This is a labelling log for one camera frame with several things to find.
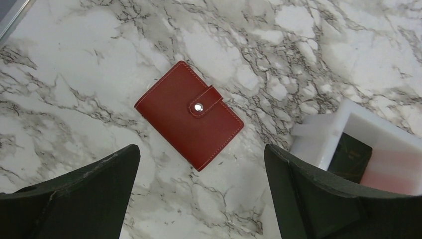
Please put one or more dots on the white plastic bin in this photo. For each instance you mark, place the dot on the white plastic bin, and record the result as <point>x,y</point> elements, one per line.
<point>396,161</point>

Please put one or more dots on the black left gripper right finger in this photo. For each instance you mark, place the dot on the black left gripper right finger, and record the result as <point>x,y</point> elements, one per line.
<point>311,203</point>

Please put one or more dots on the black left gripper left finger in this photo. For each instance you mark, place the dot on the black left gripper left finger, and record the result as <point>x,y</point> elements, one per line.
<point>87,203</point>

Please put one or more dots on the red leather card holder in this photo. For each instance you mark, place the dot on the red leather card holder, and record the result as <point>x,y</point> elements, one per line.
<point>190,115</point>

